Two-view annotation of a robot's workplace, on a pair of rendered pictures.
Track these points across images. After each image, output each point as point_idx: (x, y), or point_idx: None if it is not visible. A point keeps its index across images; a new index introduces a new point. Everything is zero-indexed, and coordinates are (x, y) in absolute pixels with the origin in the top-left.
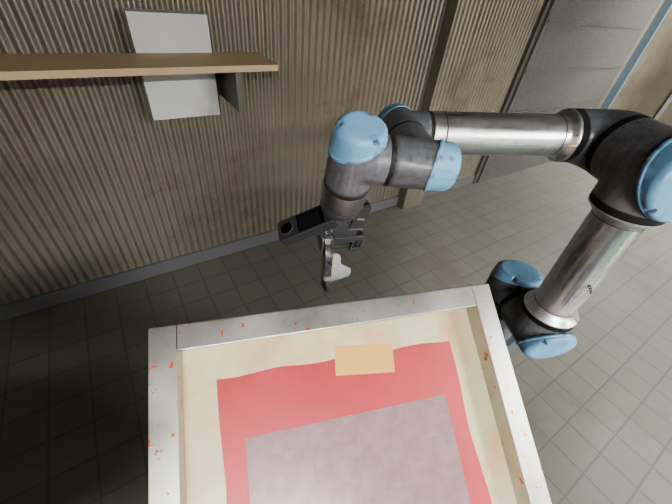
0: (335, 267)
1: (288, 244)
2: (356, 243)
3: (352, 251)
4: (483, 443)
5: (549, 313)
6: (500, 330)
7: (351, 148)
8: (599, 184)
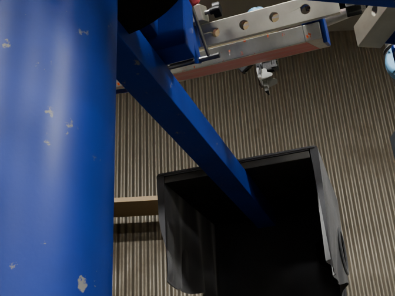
0: (264, 73)
1: (242, 69)
2: (274, 63)
3: (272, 66)
4: None
5: (388, 44)
6: None
7: (249, 11)
8: None
